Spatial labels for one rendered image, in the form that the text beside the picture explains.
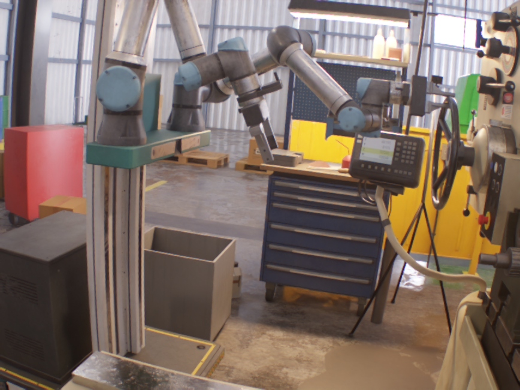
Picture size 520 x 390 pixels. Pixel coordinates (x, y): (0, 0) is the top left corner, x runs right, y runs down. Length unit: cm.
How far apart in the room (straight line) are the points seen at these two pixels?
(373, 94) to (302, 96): 201
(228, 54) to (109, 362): 86
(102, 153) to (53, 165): 326
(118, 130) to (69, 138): 336
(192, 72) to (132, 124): 25
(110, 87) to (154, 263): 154
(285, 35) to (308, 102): 196
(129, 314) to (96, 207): 59
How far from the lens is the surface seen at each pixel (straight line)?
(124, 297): 201
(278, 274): 331
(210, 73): 128
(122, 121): 140
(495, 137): 159
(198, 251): 297
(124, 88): 125
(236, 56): 128
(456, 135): 146
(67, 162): 476
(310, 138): 421
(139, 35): 128
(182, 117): 184
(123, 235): 191
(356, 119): 146
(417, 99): 161
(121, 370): 128
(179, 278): 261
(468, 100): 556
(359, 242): 315
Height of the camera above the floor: 145
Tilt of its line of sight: 12 degrees down
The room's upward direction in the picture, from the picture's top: 5 degrees clockwise
